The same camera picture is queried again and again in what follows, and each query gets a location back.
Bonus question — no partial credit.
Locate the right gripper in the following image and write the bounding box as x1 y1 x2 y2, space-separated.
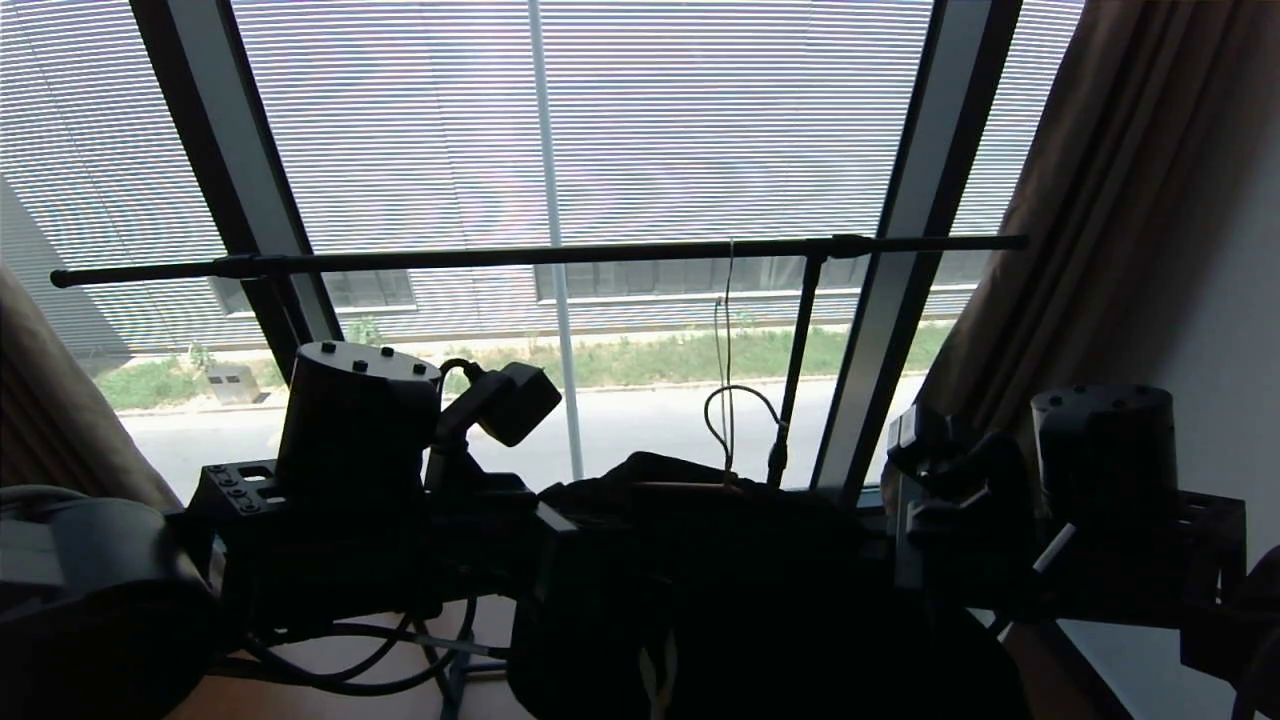
880 470 1003 603

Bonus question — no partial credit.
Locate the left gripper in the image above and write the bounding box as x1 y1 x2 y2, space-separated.
425 472 581 613

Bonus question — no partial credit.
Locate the black garment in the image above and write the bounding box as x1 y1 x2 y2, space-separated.
505 452 1033 720

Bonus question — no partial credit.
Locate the pink clothes hanger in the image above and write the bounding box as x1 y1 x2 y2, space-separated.
712 238 739 473
625 384 789 498

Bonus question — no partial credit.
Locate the black clothes rack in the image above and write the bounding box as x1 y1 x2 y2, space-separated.
48 233 1029 720

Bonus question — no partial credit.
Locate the brown curtain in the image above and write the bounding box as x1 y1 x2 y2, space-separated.
880 0 1280 496
0 265 183 513

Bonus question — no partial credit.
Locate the window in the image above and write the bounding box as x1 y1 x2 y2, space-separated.
0 0 1086 501

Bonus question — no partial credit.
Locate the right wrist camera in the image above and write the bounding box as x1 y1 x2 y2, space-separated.
885 403 1031 521

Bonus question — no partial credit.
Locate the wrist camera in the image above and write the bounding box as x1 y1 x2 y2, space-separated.
433 360 564 473
885 403 1031 521

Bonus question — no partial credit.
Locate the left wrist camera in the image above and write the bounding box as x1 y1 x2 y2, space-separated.
433 360 564 473

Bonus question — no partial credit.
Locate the black cable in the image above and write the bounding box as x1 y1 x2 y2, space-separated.
238 595 513 699

